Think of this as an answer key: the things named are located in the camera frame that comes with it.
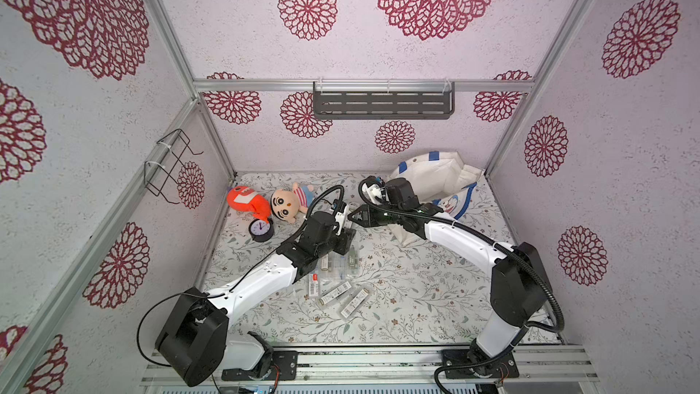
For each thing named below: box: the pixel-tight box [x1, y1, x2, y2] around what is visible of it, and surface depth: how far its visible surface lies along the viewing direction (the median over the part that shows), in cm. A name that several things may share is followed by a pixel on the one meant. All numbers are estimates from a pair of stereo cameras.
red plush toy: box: [226, 186, 272, 224], surface depth 103 cm
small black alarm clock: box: [248, 217, 275, 243], surface depth 102 cm
